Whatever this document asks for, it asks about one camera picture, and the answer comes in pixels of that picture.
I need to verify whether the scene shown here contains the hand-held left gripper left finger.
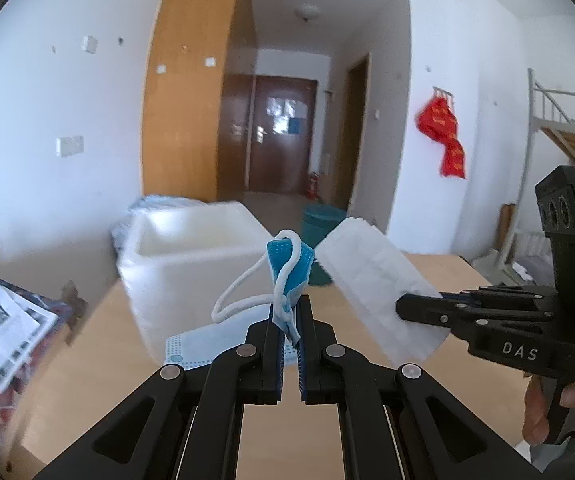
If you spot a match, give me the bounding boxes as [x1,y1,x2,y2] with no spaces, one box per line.
[32,305,288,480]

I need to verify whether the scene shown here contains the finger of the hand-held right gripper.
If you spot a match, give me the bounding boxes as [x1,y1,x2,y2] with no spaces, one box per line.
[396,285,561,333]
[446,317,575,379]

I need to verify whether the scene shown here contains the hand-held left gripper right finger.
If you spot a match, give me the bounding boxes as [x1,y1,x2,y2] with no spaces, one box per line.
[295,294,543,480]

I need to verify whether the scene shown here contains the white face mask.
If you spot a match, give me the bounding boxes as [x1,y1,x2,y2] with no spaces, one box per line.
[316,216,451,364]

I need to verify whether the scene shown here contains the white foam box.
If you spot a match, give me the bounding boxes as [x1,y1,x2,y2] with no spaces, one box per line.
[120,201,275,362]

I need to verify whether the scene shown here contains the person's right hand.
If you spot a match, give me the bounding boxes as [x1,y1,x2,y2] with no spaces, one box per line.
[524,360,575,446]

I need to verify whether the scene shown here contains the light blue face mask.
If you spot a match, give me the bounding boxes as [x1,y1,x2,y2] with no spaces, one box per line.
[164,322,299,372]

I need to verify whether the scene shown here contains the white metal bunk bed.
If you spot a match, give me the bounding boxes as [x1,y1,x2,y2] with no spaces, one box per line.
[510,67,575,272]

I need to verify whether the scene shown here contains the green trash bin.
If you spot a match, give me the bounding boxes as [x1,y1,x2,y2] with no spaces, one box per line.
[301,203,347,287]

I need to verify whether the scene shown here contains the red hanging cloth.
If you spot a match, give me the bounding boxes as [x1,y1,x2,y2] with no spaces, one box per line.
[415,86,467,180]

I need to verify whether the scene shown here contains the dark brown door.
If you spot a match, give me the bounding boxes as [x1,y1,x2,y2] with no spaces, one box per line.
[220,74,318,195]

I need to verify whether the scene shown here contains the light blue cloth pile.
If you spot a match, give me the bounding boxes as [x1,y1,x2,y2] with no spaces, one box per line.
[112,195,204,252]

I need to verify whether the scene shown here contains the paper notices on door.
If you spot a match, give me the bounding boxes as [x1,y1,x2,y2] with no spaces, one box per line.
[266,97,306,136]

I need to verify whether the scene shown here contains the wooden wardrobe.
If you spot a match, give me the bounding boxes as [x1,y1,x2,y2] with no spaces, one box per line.
[141,0,258,204]

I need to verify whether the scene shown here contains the wooden side door frame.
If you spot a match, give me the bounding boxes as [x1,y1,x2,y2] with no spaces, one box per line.
[342,52,372,222]

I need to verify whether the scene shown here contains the double white wall switch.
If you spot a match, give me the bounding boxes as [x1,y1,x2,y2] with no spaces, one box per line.
[56,135,85,157]

